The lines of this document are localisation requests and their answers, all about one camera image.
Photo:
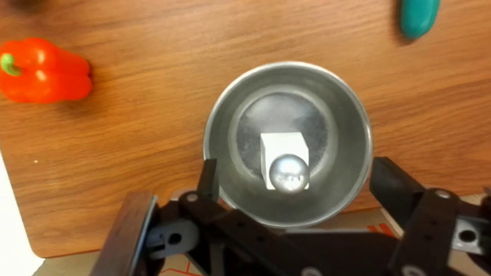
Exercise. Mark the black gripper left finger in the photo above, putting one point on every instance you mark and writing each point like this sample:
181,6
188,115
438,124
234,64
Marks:
208,181

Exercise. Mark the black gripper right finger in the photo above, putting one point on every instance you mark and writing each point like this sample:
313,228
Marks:
403,188

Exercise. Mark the white salt shaker silver cap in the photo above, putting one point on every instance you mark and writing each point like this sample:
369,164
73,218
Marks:
283,161

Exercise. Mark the silver metal bowl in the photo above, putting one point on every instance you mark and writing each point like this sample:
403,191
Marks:
346,127

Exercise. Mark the brown cardboard panel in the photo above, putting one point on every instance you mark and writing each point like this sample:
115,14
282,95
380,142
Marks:
365,218

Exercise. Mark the green toy cucumber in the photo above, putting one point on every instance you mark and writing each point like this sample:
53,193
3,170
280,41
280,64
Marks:
418,17

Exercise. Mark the red toy bell pepper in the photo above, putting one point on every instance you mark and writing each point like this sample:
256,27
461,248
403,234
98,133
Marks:
46,70

